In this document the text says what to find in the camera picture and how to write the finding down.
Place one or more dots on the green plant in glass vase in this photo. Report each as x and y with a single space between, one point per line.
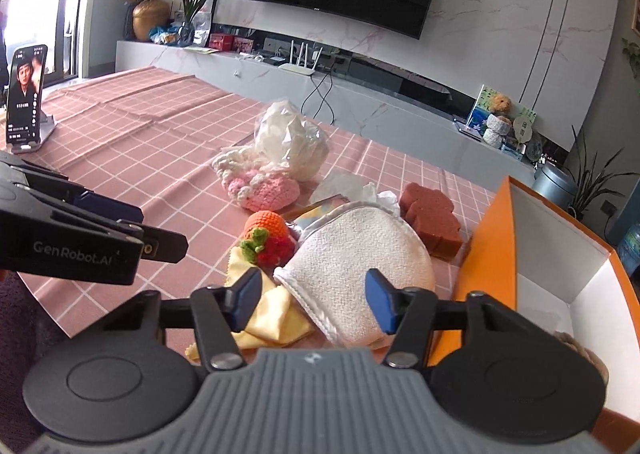
192 8

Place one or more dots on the smartphone on stand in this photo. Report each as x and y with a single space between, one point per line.
27 126

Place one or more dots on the white plastic bag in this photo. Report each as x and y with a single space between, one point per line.
290 142

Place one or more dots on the pink checkered tablecloth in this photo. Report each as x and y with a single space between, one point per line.
147 137

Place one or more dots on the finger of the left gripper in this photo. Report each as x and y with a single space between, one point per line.
159 245
108 208

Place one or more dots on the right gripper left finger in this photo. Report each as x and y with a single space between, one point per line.
217 312

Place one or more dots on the orange crochet fruit toy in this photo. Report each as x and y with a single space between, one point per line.
266 241

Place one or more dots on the white marble tv console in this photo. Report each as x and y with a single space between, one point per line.
416 131

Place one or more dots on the white wifi router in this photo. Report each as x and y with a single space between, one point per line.
303 58

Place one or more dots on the brown towel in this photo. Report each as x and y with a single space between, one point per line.
586 353

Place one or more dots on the red box on console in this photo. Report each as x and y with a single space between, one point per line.
224 42

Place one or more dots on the orange cardboard box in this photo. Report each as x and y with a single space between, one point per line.
532 270

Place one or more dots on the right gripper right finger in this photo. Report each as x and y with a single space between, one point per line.
407 315

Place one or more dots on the pink white crochet pouch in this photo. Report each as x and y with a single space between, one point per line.
251 182

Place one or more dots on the golden vase with dried flowers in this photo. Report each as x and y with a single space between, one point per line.
142 16

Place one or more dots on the grey metal trash can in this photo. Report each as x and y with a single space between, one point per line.
556 185

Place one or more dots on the yellow cloth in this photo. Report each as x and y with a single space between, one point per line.
277 321

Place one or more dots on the white round washcloth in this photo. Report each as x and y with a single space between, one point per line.
327 274

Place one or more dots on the teddy bear on yarn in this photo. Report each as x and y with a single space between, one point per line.
498 124

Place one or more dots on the green floor plant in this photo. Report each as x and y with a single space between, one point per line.
592 178

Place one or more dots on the red bear shaped sponge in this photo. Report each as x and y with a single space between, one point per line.
430 213

